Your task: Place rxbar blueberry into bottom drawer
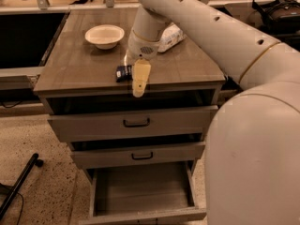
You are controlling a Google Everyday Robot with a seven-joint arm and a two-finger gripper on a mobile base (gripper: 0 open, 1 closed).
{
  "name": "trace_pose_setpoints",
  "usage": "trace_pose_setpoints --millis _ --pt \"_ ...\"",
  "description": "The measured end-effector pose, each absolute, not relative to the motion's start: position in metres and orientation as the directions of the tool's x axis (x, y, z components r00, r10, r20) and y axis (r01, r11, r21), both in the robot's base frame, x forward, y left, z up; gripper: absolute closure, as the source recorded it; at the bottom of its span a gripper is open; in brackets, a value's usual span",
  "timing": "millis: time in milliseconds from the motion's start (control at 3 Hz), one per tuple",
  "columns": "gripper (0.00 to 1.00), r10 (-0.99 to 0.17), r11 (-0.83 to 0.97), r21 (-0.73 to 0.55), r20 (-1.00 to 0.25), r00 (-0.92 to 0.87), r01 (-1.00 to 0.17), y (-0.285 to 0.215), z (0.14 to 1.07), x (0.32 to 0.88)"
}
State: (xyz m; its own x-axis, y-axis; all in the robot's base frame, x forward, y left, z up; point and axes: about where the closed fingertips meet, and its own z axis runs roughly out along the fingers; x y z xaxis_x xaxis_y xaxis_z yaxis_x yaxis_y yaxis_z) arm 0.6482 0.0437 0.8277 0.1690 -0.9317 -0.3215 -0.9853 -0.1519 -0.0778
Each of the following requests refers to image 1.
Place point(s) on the middle grey drawer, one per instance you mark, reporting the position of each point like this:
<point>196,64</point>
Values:
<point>117,157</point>

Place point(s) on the dark blue rxbar wrapper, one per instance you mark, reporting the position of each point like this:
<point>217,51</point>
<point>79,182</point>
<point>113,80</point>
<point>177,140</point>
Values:
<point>123,73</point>

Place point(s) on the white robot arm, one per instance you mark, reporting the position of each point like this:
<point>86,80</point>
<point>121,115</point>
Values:
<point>252,155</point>

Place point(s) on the white plastic bottle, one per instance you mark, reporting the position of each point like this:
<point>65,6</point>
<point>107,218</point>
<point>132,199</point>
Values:
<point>171,36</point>

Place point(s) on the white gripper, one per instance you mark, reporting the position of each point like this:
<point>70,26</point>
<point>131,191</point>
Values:
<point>141,49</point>

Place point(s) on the grey wooden drawer cabinet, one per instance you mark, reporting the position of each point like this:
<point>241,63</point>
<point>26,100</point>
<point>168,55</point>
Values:
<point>79,78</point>

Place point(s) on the white paper bowl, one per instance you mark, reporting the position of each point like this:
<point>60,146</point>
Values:
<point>105,36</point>

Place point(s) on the black middle drawer handle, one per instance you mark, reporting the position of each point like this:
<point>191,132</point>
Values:
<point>142,156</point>

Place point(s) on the black top drawer handle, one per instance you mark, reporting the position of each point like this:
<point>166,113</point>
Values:
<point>136,124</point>

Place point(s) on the black drawer handle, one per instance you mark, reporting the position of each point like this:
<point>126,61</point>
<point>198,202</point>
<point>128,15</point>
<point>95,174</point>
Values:
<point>142,156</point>
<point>136,124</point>

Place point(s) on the black stand leg left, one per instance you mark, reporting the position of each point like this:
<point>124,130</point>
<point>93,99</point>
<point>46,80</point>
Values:
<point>13,191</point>

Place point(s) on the black vr headset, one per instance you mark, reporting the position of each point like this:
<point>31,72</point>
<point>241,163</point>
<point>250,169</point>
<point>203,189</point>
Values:
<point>279,15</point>

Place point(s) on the bottom grey open drawer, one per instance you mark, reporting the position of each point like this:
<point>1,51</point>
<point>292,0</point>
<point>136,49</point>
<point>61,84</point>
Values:
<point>152,194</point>

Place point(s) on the top grey drawer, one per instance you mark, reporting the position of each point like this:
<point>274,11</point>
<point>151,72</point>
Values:
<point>109,125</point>

